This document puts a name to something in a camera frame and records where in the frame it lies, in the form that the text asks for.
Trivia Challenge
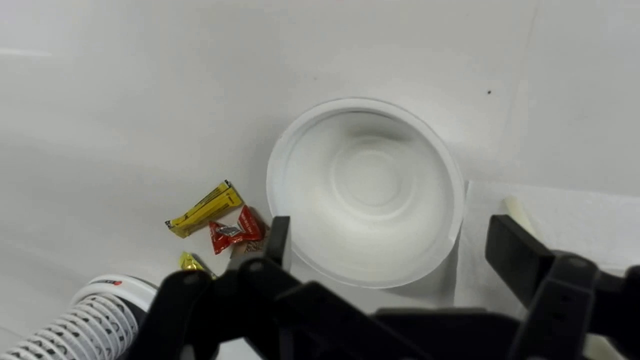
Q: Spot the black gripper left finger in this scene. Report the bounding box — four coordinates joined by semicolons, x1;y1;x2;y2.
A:
126;214;316;360

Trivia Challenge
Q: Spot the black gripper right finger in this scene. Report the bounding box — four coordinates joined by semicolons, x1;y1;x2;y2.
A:
483;213;640;360

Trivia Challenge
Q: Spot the red candy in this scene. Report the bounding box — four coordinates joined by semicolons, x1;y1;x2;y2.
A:
207;205;269;256

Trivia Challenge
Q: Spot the small yellow candy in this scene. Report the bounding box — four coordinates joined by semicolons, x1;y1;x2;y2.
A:
176;251;216;281

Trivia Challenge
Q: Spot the white foam bowl plate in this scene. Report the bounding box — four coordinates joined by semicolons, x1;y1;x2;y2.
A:
264;96;468;291

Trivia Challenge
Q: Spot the white paper napkin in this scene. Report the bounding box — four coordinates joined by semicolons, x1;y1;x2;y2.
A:
452;179;640;360

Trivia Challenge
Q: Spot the long yellow packet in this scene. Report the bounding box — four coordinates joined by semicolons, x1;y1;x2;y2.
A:
163;179;245;240

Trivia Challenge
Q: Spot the paper cup stack blue label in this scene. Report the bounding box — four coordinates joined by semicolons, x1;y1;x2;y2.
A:
0;291;146;360

